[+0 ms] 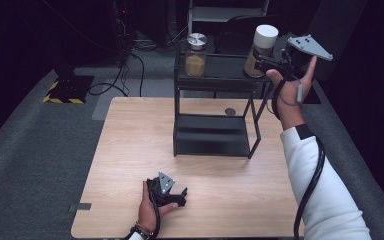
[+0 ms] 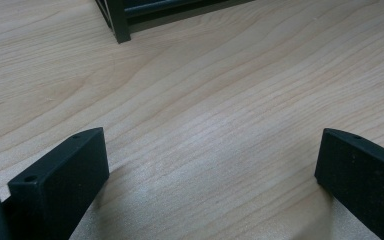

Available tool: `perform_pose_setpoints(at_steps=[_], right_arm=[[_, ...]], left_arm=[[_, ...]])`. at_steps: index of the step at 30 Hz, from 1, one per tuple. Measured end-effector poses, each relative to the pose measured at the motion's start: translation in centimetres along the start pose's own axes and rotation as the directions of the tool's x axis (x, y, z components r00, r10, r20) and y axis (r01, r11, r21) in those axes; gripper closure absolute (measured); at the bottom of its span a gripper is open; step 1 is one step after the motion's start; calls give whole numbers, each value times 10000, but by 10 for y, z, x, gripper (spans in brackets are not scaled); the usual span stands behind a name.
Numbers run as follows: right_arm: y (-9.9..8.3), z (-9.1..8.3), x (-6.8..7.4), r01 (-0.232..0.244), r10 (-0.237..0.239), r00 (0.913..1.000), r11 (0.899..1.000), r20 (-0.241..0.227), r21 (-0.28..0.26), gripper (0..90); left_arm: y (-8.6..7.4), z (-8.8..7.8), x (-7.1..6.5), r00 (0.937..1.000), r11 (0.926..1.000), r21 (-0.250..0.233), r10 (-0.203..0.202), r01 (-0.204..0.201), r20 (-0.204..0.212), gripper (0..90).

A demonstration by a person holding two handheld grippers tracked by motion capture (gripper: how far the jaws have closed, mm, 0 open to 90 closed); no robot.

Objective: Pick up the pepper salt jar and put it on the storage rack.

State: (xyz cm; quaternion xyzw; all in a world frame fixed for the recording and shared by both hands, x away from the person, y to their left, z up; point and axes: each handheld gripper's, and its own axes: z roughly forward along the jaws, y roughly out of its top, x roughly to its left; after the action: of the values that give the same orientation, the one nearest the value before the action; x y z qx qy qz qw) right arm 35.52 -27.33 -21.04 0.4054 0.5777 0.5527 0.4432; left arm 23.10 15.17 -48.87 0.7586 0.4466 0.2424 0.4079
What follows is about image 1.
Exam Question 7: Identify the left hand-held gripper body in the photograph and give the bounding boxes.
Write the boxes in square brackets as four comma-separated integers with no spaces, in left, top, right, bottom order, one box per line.
[145,171,188,208]

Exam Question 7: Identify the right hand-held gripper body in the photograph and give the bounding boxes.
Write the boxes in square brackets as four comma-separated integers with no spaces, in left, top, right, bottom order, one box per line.
[272,33,334,80]

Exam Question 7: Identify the white lid glass jar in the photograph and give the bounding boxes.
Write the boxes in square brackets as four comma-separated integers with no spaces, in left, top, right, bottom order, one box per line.
[243,23,280,79]

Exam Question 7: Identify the black metal shelf rack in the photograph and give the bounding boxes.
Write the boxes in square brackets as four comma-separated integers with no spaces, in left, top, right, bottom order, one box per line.
[172,46,281,160]

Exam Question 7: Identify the silver lid glass jar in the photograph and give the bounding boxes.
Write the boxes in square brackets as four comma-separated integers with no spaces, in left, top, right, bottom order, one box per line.
[184,32,209,78]

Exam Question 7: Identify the person's left hand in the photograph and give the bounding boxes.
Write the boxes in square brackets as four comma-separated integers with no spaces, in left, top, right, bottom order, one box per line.
[137,180,180,232]

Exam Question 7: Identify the person's right hand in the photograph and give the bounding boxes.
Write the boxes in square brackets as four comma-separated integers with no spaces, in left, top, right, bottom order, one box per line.
[265,55,319,132]

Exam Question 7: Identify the grey upright panel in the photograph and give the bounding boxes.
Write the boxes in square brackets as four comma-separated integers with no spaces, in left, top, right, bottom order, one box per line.
[290,0,370,82]

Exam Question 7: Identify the black chair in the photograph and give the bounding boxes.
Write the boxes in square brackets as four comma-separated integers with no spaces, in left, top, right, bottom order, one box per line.
[213,13,290,56]

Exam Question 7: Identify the white metal stand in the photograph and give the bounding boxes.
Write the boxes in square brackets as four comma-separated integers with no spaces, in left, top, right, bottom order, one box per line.
[184,0,271,54]

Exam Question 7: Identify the grey tape strip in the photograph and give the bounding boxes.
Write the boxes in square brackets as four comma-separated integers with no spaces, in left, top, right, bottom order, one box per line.
[68,202,93,213]

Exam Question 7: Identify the grey floor mat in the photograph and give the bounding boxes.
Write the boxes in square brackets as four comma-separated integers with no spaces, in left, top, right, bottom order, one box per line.
[91,78,177,122]

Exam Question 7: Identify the black equipment tower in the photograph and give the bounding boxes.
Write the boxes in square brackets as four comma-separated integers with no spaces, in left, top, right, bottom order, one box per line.
[107,0,136,56]

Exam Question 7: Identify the small grey cable plug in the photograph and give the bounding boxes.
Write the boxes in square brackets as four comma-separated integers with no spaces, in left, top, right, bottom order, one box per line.
[295,82,304,104]

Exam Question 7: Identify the beaded wrist bracelet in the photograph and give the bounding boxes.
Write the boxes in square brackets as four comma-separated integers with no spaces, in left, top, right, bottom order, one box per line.
[129,221,155,239]

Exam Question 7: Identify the black floor cables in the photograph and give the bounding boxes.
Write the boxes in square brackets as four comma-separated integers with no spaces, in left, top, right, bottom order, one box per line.
[88,52,146,98]

